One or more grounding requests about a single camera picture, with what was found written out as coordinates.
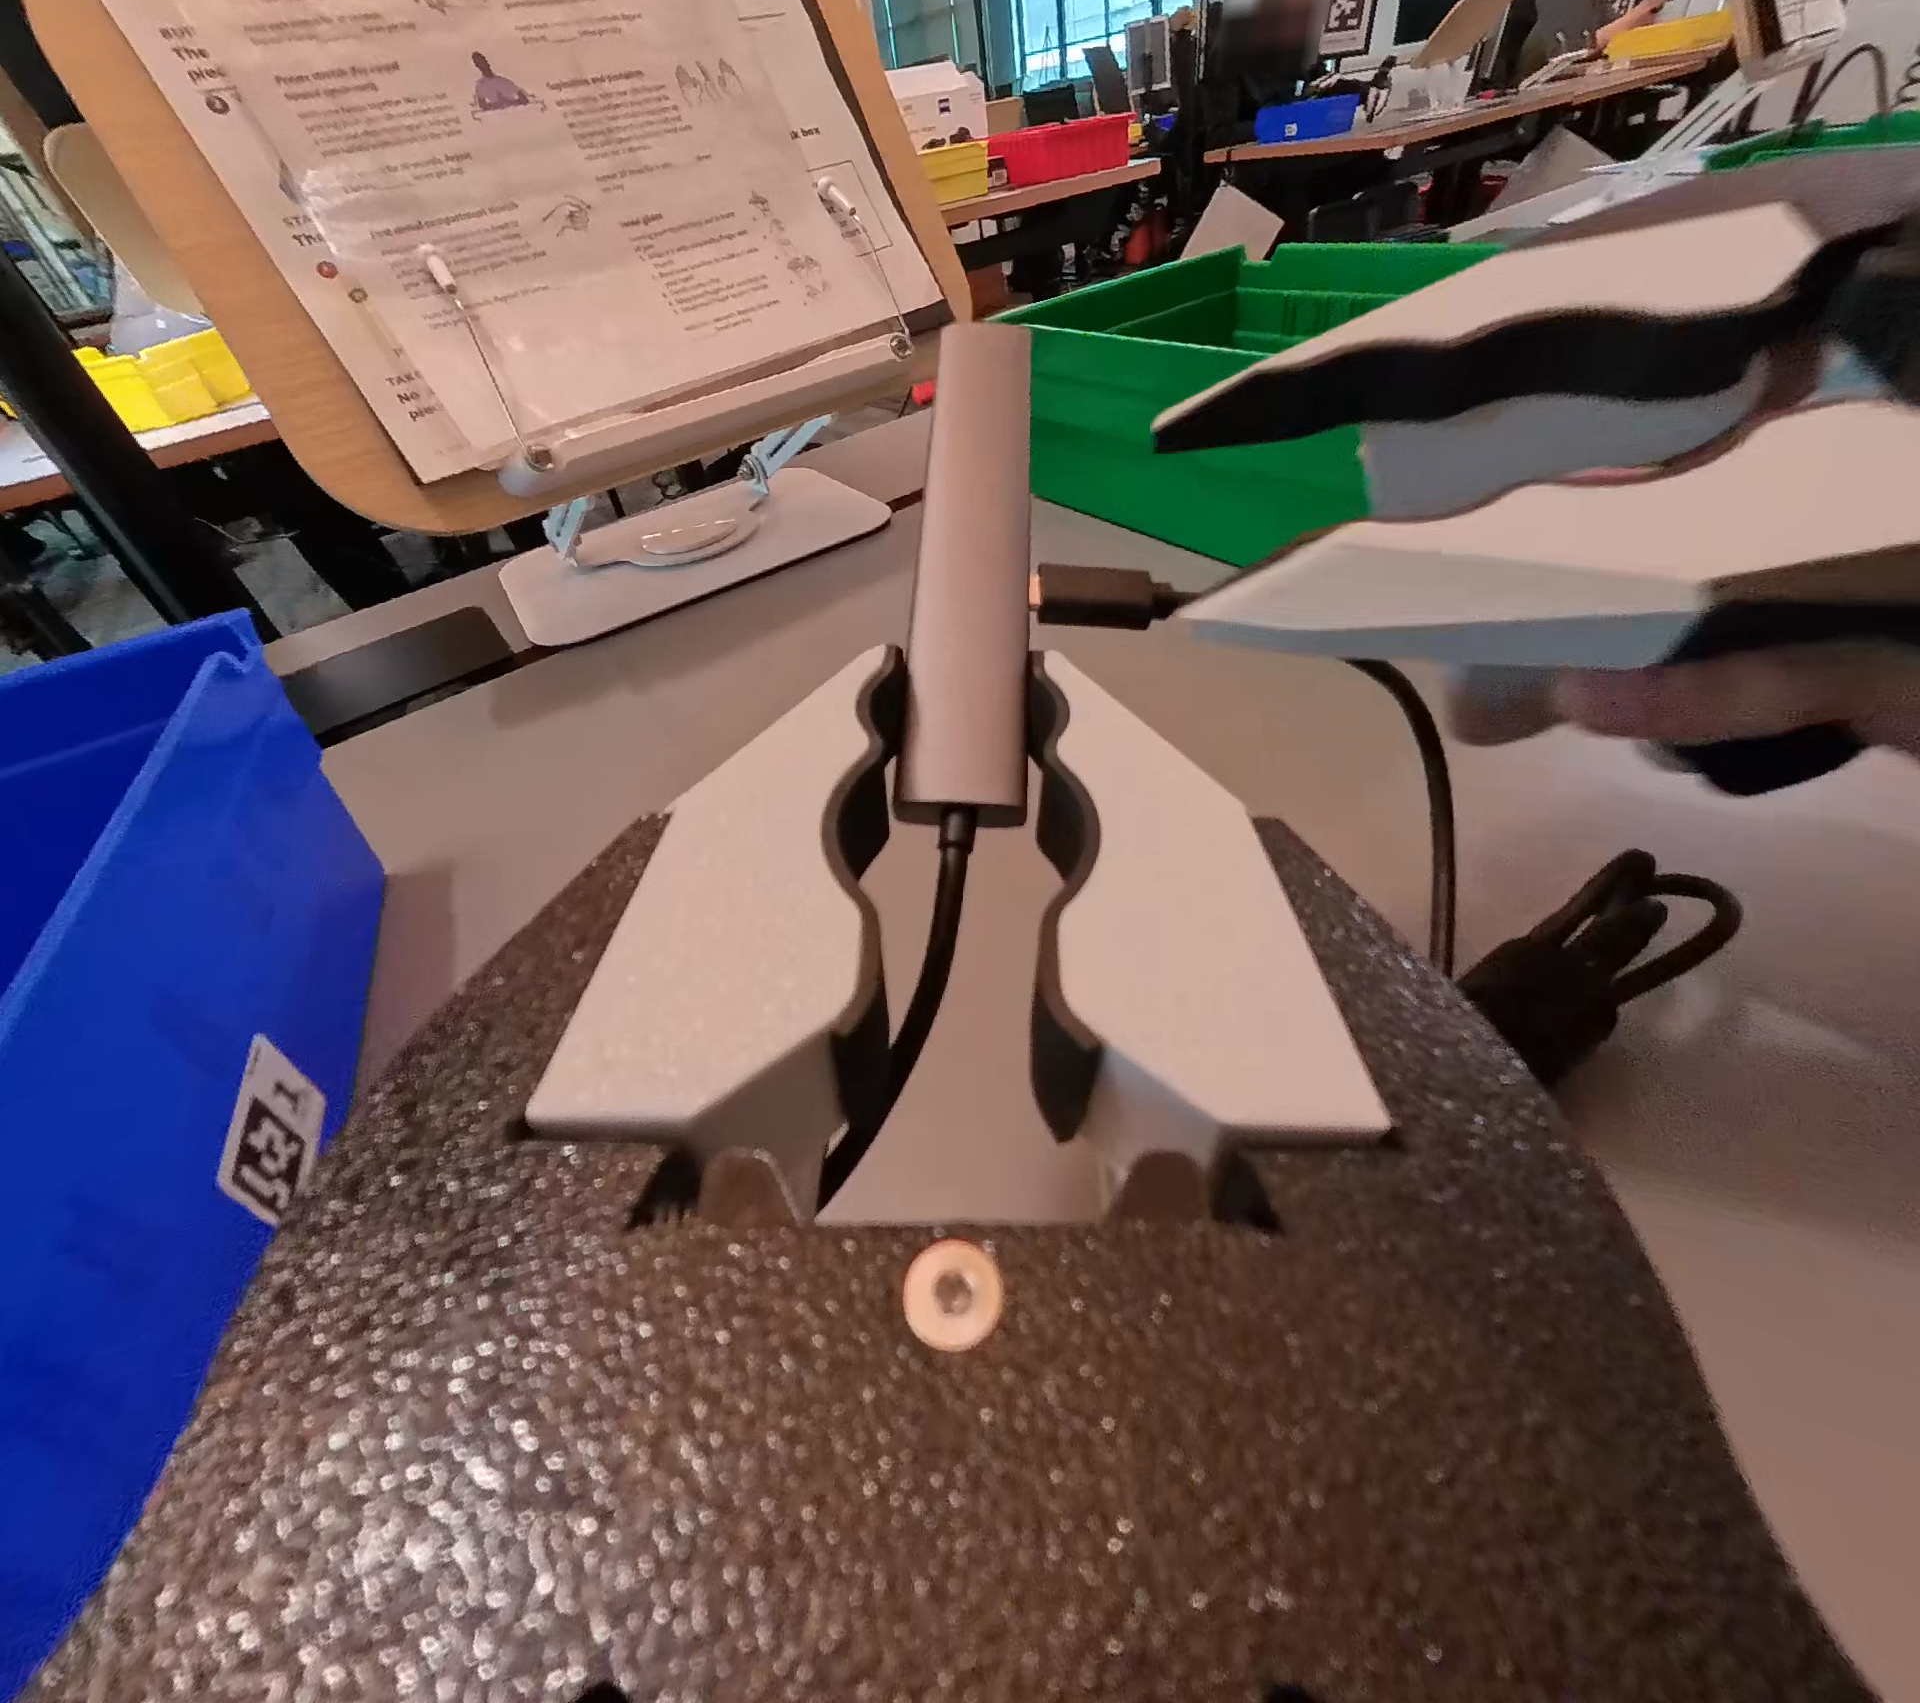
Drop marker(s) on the black stand pole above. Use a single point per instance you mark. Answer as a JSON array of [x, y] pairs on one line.
[[75, 460]]

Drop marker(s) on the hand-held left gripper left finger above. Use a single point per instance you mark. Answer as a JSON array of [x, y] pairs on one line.
[[688, 982]]

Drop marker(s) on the person's right hand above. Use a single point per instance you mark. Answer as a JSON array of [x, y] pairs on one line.
[[1650, 705]]

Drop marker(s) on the grey desk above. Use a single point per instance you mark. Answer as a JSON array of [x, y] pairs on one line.
[[1726, 1207]]

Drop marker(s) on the green plastic bin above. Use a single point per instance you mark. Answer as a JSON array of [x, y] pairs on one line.
[[1814, 146], [1170, 430]]

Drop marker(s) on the white cardboard box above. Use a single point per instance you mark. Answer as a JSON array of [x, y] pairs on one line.
[[1233, 226]]

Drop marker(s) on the blue plastic bin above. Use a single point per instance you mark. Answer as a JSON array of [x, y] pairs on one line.
[[149, 982], [1307, 120]]

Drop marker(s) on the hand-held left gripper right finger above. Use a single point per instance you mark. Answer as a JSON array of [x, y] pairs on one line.
[[1215, 982]]

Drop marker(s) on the small marker sign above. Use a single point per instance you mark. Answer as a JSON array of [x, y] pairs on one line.
[[1351, 6]]

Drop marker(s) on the red plastic bin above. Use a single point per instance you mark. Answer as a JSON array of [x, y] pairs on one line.
[[1063, 151]]

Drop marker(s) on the grey USB hub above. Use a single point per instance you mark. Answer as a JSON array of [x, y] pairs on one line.
[[969, 563]]

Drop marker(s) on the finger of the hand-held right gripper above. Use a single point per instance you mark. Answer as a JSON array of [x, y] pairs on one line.
[[1574, 295], [1502, 579]]

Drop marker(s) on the white printed box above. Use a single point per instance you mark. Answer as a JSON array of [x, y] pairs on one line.
[[939, 102]]

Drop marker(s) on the yellow plastic bin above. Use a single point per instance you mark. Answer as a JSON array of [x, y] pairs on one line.
[[166, 380], [1666, 38], [953, 171]]

